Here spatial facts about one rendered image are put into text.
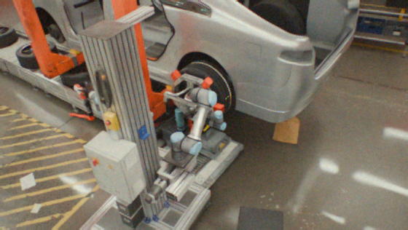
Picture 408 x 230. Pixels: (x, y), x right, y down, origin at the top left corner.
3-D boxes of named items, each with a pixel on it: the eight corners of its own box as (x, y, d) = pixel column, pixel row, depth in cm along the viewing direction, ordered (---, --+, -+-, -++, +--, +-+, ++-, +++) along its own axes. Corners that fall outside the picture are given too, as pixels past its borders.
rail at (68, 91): (155, 137, 397) (152, 124, 383) (150, 142, 391) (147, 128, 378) (44, 83, 517) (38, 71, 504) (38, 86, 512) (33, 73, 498)
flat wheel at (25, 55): (63, 50, 589) (60, 38, 574) (53, 68, 537) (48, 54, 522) (28, 53, 587) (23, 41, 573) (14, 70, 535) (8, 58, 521)
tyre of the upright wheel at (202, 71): (225, 122, 372) (242, 81, 323) (213, 133, 357) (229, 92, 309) (181, 92, 390) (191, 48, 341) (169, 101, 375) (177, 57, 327)
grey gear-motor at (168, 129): (195, 134, 412) (193, 112, 391) (174, 153, 386) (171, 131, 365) (184, 129, 421) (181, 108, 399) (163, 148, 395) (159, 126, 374)
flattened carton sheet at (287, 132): (300, 118, 439) (300, 116, 437) (296, 144, 398) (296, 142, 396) (278, 115, 447) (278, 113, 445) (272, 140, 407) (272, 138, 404)
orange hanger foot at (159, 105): (185, 97, 402) (182, 73, 381) (157, 119, 370) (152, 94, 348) (175, 93, 410) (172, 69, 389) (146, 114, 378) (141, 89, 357)
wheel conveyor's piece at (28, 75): (84, 71, 576) (79, 52, 552) (42, 94, 523) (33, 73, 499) (53, 58, 624) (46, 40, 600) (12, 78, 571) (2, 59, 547)
